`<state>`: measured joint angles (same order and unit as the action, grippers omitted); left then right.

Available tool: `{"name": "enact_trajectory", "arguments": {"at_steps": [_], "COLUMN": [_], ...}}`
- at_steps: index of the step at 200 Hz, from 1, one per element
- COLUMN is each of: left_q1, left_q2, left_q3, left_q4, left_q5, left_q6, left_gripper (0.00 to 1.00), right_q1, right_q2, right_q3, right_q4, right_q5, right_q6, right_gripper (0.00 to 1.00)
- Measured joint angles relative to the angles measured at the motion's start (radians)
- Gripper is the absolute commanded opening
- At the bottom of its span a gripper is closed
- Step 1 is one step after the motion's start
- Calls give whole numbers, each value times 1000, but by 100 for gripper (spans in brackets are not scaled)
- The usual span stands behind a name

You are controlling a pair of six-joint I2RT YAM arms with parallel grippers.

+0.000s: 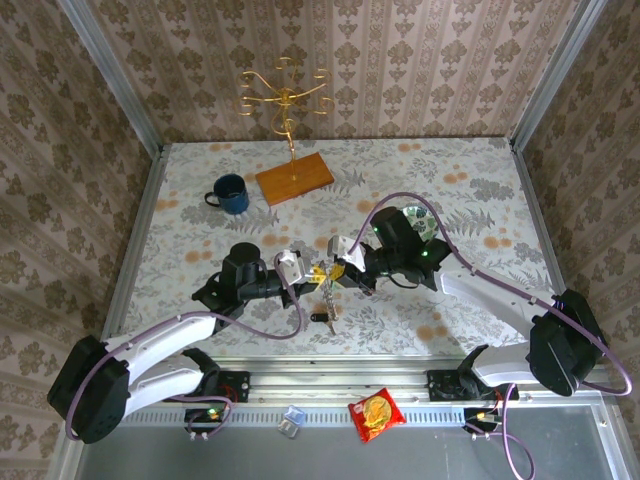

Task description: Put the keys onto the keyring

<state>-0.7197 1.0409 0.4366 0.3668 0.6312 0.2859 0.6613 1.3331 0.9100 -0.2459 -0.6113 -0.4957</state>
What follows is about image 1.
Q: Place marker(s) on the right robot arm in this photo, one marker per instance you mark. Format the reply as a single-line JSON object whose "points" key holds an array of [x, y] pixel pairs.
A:
{"points": [[565, 345]]}

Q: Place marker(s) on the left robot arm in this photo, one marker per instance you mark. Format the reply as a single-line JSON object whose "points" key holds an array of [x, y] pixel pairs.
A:
{"points": [[87, 390]]}

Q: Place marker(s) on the green leaf patterned bowl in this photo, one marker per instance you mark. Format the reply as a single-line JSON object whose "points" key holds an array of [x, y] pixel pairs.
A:
{"points": [[427, 222]]}

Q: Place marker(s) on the blue ceramic mug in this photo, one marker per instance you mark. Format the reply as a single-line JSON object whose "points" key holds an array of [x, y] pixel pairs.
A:
{"points": [[232, 197]]}

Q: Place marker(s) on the gold hook stand wooden base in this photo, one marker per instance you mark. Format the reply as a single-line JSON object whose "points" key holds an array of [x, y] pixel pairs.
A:
{"points": [[295, 182]]}

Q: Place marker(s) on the black electronics box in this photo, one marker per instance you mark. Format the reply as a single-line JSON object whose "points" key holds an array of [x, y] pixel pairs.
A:
{"points": [[210, 415]]}

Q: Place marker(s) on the red snack packet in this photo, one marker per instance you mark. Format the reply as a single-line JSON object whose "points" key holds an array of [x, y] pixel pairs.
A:
{"points": [[377, 415]]}

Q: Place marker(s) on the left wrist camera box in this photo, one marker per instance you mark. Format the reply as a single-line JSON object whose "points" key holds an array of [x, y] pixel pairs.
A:
{"points": [[295, 267]]}

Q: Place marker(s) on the aluminium front rail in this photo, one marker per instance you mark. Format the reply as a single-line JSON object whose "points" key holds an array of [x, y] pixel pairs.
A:
{"points": [[325, 382]]}

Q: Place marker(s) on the aluminium table side rail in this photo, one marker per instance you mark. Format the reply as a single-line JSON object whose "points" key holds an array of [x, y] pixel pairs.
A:
{"points": [[548, 250], [134, 250]]}

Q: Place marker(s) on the aluminium frame post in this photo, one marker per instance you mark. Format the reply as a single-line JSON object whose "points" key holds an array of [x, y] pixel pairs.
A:
{"points": [[116, 80], [554, 75]]}

